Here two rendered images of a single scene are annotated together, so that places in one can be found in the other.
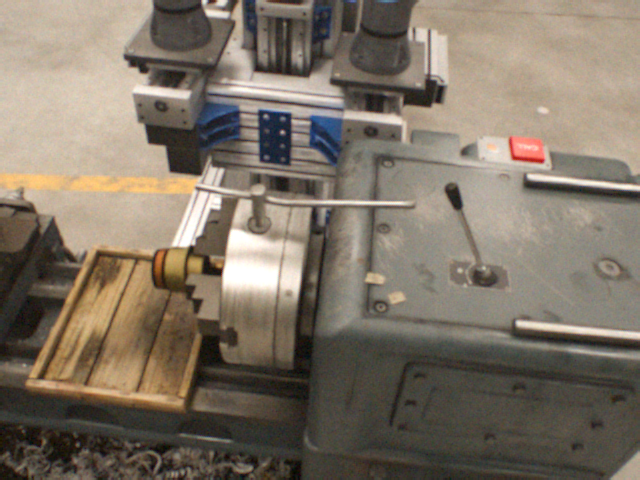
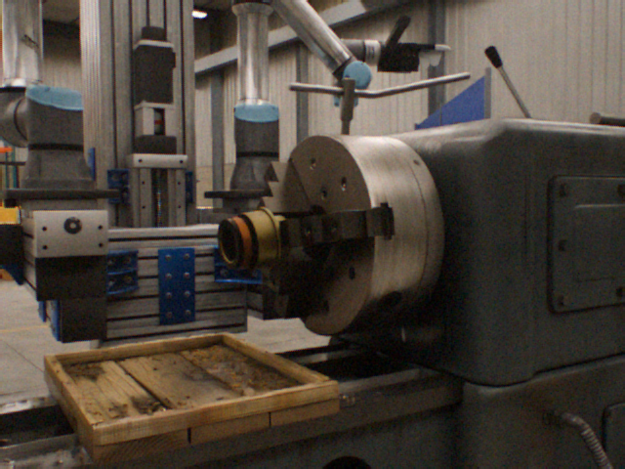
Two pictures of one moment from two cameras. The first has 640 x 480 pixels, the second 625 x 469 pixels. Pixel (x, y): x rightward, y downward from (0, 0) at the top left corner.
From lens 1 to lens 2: 1.07 m
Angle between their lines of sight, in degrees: 52
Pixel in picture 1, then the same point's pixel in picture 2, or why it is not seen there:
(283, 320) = (426, 187)
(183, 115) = (100, 234)
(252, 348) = (408, 233)
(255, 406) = (400, 389)
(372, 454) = (547, 376)
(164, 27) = (52, 164)
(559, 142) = not seen: hidden behind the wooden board
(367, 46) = (255, 166)
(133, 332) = (187, 385)
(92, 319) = (114, 393)
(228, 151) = (120, 320)
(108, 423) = not seen: outside the picture
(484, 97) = not seen: hidden behind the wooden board
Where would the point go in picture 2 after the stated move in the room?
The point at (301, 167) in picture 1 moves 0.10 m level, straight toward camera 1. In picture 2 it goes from (207, 320) to (227, 326)
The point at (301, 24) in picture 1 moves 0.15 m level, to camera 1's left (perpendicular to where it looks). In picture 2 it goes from (179, 173) to (119, 171)
